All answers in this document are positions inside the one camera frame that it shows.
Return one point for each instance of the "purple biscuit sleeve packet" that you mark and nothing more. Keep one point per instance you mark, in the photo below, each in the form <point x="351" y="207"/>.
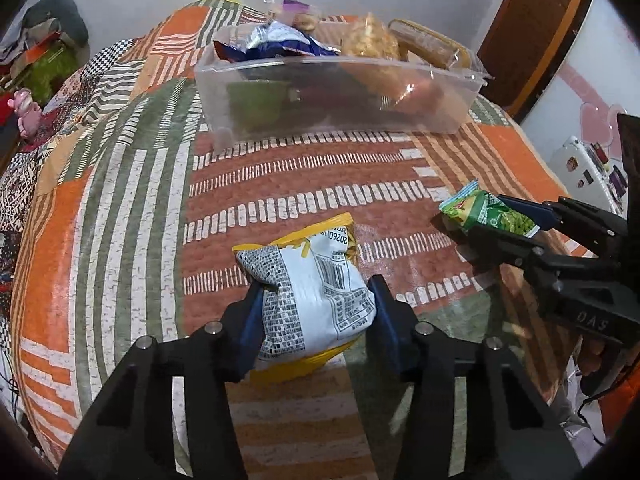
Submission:
<point x="301" y="16"/>

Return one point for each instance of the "clear plastic storage bin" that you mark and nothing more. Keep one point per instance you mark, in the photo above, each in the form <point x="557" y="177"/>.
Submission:
<point x="279" y="97"/>

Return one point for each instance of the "blue white chip bag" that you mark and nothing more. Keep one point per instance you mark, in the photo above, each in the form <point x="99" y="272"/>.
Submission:
<point x="253" y="42"/>

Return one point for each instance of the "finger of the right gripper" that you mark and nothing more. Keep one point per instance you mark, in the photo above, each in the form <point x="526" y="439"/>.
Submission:
<point x="500" y="246"/>
<point x="543" y="215"/>

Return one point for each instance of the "brown wooden door frame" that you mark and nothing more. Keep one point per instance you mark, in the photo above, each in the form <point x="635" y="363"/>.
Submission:
<point x="525" y="45"/>

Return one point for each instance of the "green orange meatball snack packet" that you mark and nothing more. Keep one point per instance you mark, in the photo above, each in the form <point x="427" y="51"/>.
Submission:
<point x="368" y="37"/>

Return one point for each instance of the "green pea snack packet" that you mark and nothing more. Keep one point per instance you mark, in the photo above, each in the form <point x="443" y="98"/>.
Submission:
<point x="473" y="206"/>

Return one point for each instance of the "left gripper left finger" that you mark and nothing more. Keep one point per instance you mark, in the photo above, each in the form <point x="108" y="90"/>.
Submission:
<point x="127" y="432"/>

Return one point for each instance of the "pink plush toy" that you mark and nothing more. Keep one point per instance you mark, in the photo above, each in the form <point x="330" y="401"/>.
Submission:
<point x="28" y="112"/>

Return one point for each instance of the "green printed bag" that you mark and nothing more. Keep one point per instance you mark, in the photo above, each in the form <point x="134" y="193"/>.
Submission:
<point x="47" y="74"/>

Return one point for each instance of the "yellow white snack bag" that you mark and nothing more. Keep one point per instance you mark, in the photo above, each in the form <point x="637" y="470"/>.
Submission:
<point x="315" y="304"/>

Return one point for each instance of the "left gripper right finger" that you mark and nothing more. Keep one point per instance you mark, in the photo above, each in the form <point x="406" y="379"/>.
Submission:
<point x="511" y="431"/>

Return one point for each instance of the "right hand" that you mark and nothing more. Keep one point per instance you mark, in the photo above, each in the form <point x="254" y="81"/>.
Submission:
<point x="600" y="362"/>

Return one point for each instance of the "patchwork striped bed blanket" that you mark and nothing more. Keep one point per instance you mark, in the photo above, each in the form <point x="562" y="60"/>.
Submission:
<point x="133" y="218"/>

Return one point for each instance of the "orange bread stick packet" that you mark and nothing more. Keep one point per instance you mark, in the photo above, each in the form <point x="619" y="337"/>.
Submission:
<point x="432" y="47"/>

